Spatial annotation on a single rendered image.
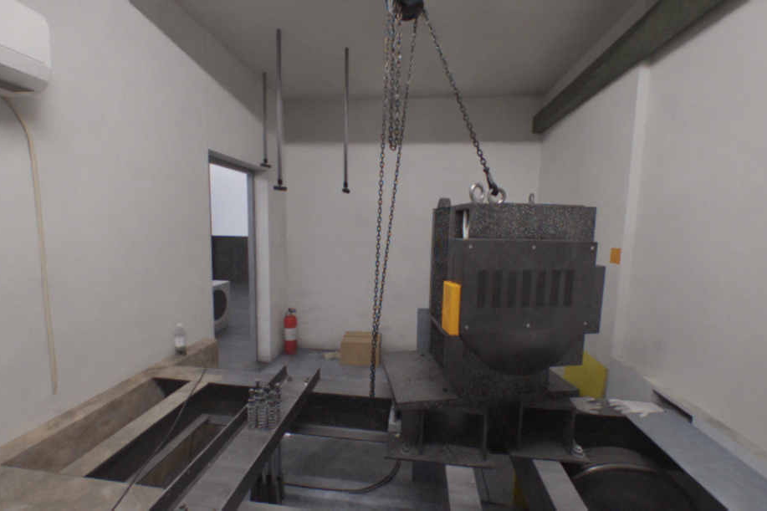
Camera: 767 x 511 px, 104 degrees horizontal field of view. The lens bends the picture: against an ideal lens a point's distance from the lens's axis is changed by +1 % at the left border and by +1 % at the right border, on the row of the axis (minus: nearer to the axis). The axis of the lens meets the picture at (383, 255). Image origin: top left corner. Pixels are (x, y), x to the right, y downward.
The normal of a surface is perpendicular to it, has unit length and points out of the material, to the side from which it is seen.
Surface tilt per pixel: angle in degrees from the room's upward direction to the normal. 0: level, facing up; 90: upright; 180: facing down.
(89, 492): 0
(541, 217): 90
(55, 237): 90
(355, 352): 90
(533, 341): 90
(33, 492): 0
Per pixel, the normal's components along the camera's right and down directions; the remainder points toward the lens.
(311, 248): -0.11, 0.10
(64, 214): 0.99, 0.04
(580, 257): 0.15, 0.11
